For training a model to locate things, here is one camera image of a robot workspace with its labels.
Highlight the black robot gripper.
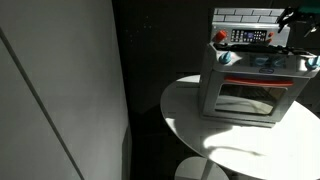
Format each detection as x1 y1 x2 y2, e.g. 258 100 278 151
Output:
277 7 320 38

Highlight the grey toy stove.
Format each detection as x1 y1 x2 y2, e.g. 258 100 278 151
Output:
198 7 320 129

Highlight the white round table pedestal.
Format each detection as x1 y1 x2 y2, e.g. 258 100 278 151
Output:
174 155 230 180

